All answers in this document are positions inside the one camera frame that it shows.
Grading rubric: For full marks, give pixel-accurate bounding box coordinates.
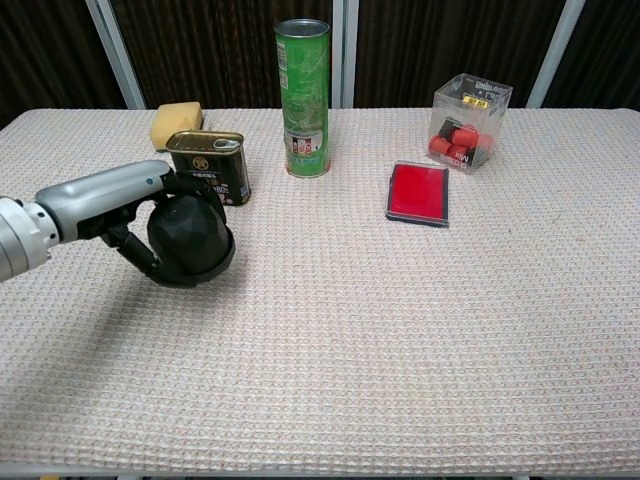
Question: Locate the green chips tube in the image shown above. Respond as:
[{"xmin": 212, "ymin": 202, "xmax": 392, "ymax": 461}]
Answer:
[{"xmin": 273, "ymin": 18, "xmax": 333, "ymax": 179}]

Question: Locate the black round tray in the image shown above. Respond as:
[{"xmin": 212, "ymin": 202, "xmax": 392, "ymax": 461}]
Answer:
[{"xmin": 149, "ymin": 232, "xmax": 237, "ymax": 290}]

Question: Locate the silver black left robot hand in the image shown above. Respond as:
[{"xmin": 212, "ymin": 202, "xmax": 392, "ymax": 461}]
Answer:
[{"xmin": 33, "ymin": 159, "xmax": 229, "ymax": 290}]

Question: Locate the dark luncheon meat can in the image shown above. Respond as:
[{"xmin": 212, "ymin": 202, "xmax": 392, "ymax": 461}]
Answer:
[{"xmin": 165, "ymin": 129, "xmax": 252, "ymax": 207}]

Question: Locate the yellow sponge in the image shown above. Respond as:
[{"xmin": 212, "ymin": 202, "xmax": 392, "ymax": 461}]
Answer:
[{"xmin": 149, "ymin": 101, "xmax": 205, "ymax": 153}]

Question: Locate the beige waffle tablecloth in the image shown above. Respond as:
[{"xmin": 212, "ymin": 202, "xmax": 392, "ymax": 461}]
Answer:
[{"xmin": 0, "ymin": 107, "xmax": 640, "ymax": 476}]

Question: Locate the black dice cup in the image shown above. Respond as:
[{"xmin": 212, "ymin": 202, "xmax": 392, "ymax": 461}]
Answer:
[{"xmin": 146, "ymin": 194, "xmax": 232, "ymax": 276}]

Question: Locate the red playing card case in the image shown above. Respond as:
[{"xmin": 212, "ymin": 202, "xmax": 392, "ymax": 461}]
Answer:
[{"xmin": 385, "ymin": 160, "xmax": 451, "ymax": 229}]

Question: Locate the clear box with red pieces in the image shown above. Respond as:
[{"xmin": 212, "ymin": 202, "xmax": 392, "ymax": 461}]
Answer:
[{"xmin": 427, "ymin": 72, "xmax": 514, "ymax": 175}]

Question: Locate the aluminium partition post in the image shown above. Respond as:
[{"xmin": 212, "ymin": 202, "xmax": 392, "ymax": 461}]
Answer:
[
  {"xmin": 330, "ymin": 0, "xmax": 358, "ymax": 109},
  {"xmin": 84, "ymin": 0, "xmax": 147, "ymax": 110},
  {"xmin": 525, "ymin": 0, "xmax": 586, "ymax": 109}
]

